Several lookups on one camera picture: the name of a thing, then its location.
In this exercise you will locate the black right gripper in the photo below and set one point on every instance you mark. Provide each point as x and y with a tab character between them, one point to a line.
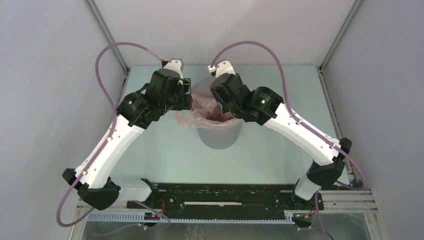
225	108

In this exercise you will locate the left controller board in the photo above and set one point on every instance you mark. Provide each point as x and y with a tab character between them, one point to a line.
152	216

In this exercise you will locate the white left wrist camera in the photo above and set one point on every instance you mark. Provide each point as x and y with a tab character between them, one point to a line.
174	64

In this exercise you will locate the pink plastic trash bag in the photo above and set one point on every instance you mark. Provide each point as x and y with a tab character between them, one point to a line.
206	113

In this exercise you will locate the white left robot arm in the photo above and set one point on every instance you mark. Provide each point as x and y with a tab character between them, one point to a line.
92	178

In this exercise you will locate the grey slotted cable duct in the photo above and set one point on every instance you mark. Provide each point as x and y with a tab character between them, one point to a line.
137	217

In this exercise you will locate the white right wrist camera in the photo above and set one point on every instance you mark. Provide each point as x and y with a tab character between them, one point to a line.
223	67

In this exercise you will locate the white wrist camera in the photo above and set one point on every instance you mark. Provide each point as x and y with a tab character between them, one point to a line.
223	67
174	64

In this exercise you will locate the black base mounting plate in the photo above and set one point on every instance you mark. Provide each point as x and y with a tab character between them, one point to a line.
230	201

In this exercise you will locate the right controller board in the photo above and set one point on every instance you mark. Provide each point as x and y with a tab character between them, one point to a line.
301	217

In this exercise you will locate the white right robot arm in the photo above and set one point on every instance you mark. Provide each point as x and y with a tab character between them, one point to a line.
267	108

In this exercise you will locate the controller board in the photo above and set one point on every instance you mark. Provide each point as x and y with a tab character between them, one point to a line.
152	216
301	217

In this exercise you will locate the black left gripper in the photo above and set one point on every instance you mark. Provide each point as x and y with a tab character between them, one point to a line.
185	90

